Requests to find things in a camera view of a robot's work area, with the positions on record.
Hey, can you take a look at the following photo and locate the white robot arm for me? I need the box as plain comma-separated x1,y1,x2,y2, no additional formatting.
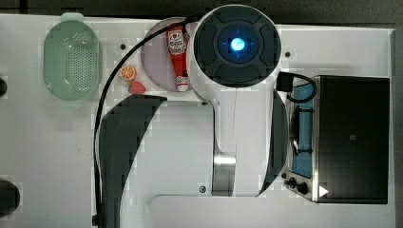
95,5,287,228

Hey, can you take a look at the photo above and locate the pale purple round plate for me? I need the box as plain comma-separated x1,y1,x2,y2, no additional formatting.
141,26,189,92

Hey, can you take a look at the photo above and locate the red strawberry toy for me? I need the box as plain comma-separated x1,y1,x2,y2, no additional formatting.
128,82,146,94

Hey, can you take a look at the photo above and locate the red ketchup bottle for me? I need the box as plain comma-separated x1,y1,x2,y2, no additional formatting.
165,26,189,92

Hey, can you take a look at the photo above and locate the orange slice toy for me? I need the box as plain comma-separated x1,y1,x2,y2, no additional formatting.
120,66,137,82

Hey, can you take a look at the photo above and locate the black and steel toaster oven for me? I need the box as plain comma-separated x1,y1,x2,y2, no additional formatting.
282,75,390,204

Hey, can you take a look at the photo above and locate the green perforated colander basket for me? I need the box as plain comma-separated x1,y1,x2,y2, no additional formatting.
43,12,101,101

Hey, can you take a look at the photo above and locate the black round object upper left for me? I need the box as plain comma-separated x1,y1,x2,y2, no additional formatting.
0,78,8,97

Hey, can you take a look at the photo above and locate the black round object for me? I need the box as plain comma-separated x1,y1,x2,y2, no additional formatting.
0,180,21,218
0,78,8,97

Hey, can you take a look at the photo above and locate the black round object lower left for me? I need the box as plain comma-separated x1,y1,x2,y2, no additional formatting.
0,180,21,218

